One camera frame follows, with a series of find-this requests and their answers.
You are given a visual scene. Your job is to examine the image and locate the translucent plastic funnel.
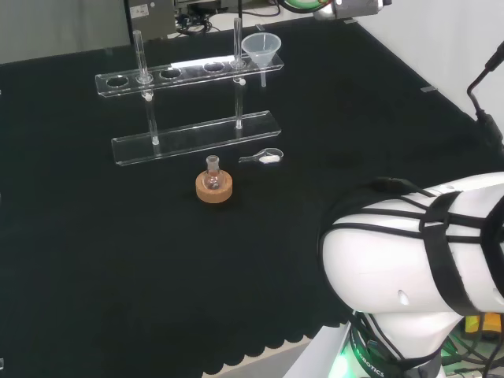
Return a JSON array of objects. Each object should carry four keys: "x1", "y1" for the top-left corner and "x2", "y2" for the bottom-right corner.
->
[{"x1": 241, "y1": 33, "x2": 282, "y2": 88}]

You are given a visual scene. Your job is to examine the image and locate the glass weighing funnel with powder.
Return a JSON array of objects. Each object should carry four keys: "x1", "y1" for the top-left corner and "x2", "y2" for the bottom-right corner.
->
[{"x1": 238, "y1": 147, "x2": 284, "y2": 165}]

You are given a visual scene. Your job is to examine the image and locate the clear acrylic funnel stand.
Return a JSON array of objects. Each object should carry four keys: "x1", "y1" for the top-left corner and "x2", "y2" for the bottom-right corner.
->
[{"x1": 94, "y1": 17, "x2": 285, "y2": 169}]

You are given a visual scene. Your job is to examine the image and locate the small glass round-bottom flask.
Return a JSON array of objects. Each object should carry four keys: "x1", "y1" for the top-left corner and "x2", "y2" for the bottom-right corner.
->
[{"x1": 202, "y1": 154, "x2": 224, "y2": 191}]

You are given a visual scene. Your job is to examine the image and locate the black bench cloth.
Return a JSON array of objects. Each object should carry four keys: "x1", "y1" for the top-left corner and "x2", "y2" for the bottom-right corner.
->
[{"x1": 0, "y1": 17, "x2": 504, "y2": 377}]

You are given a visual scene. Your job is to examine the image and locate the pale white board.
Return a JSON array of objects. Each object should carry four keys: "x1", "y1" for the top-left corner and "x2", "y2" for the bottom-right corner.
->
[{"x1": 289, "y1": 323, "x2": 352, "y2": 378}]

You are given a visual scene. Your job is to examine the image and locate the metal equipment box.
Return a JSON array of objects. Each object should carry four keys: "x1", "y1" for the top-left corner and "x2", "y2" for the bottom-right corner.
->
[{"x1": 126, "y1": 0, "x2": 177, "y2": 43}]

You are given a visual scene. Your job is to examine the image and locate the grey panel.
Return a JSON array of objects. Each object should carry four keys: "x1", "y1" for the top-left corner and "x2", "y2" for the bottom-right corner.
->
[{"x1": 0, "y1": 0, "x2": 132, "y2": 65}]

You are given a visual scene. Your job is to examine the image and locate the yellow stop button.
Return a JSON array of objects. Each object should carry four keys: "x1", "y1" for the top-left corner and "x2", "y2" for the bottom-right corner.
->
[{"x1": 464, "y1": 313, "x2": 498, "y2": 342}]

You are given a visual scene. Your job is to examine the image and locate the cork ring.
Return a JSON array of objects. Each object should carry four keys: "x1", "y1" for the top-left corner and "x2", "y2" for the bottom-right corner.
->
[{"x1": 195, "y1": 169, "x2": 234, "y2": 204}]

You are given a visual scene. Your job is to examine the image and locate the black cable bundle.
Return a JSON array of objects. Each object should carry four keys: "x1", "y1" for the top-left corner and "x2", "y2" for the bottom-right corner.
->
[{"x1": 175, "y1": 10, "x2": 222, "y2": 39}]

